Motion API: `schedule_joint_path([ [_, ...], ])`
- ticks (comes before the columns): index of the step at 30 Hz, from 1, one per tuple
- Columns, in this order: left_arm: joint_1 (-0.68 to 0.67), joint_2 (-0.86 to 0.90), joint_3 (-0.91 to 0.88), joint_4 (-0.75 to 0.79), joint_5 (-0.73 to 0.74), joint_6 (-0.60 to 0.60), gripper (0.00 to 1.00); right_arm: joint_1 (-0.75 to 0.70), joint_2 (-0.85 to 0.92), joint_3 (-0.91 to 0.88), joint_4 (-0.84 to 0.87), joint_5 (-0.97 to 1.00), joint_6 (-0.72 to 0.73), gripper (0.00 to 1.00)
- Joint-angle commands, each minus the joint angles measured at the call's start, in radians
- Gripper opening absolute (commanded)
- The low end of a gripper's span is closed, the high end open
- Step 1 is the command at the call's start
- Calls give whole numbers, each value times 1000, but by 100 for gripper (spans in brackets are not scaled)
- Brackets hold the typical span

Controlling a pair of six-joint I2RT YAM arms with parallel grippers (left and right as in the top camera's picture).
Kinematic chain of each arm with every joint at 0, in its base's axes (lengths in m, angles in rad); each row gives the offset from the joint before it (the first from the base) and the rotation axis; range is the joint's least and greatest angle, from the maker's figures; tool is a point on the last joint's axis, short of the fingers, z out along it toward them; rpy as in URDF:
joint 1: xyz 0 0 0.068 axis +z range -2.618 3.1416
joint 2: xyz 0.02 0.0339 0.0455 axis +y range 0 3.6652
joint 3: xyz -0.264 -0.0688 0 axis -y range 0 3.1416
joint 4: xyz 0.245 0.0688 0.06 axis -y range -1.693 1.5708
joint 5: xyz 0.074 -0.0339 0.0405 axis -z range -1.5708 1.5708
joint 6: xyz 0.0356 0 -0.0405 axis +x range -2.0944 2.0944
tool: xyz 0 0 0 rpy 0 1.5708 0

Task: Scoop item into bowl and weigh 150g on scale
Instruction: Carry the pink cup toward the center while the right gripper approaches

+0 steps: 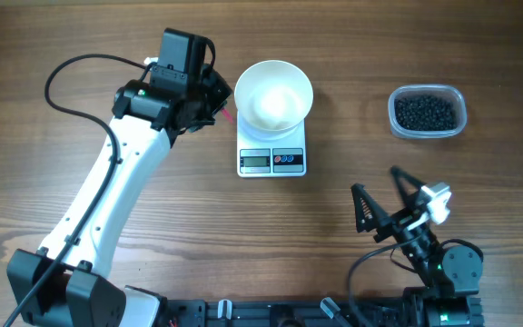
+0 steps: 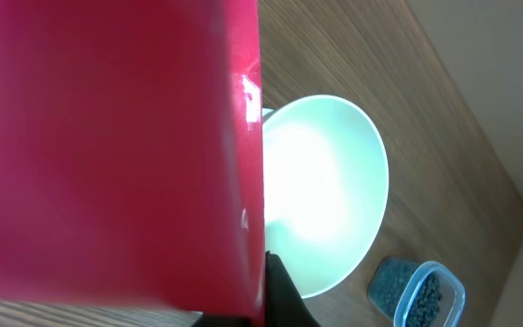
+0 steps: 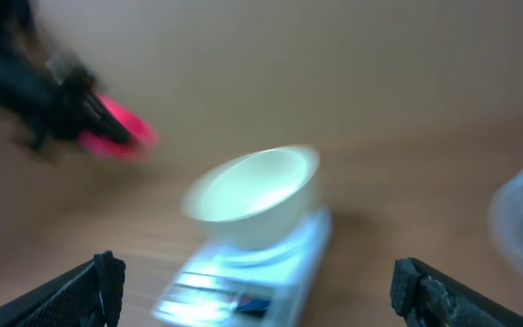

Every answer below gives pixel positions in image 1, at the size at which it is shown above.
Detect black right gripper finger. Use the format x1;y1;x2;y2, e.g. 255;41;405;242
390;165;425;209
350;183;390;233

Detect pink plastic measuring scoop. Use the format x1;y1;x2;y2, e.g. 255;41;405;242
221;108;234;124

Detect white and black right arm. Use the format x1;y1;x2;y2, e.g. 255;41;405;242
346;166;485;326

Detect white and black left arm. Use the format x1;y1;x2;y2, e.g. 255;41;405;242
6;28;232;326

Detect white bowl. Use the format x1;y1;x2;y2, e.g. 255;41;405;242
234;60;314;132

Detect white digital kitchen scale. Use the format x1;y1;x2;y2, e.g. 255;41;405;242
236;114;307;178

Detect black beans in container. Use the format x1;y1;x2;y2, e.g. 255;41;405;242
394;94;456;132

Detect clear plastic container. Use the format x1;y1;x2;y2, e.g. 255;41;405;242
388;84;468;139

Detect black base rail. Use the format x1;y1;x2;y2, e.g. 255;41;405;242
161;297;485;327

